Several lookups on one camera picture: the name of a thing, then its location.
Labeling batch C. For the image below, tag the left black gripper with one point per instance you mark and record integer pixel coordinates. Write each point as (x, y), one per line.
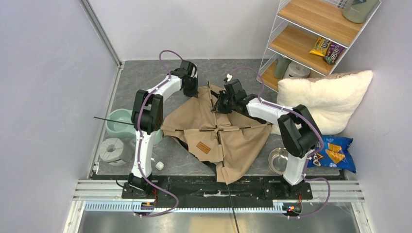
(193, 93)

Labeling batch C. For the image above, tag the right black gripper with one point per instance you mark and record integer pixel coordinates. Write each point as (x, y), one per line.
(218, 107)

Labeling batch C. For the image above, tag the tan fabric pet tent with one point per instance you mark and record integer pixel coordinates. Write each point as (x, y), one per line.
(230, 149)

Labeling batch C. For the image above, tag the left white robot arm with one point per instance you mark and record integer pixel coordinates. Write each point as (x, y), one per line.
(151, 103)

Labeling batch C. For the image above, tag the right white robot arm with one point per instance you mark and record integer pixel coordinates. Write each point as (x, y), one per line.
(298, 130)

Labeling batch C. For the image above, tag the mint green pet bowl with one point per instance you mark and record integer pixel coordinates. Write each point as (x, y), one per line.
(120, 128)

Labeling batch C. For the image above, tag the green cylinder bottle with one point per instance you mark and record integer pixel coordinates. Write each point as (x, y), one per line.
(281, 67)

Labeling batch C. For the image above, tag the white toilet paper roll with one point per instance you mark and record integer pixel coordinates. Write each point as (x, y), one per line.
(296, 70)

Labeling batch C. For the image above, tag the stainless steel bowl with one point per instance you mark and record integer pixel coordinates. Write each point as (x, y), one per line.
(277, 160)

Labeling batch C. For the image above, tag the clear plastic bottle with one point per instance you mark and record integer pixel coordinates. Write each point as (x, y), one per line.
(156, 160)

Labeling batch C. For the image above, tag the white fluffy pillow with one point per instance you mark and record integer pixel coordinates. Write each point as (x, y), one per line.
(331, 99)

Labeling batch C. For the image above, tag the yellow M&M's bag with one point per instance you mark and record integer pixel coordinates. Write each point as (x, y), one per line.
(321, 47)

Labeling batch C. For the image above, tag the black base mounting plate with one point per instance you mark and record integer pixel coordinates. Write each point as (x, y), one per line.
(206, 192)

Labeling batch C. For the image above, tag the blue Doritos chip bag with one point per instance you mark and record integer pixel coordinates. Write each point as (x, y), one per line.
(334, 154)

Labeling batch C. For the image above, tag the grey-green jar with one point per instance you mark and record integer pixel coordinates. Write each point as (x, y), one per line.
(357, 11)

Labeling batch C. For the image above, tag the white wire wooden shelf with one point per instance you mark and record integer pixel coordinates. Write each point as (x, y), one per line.
(296, 27)

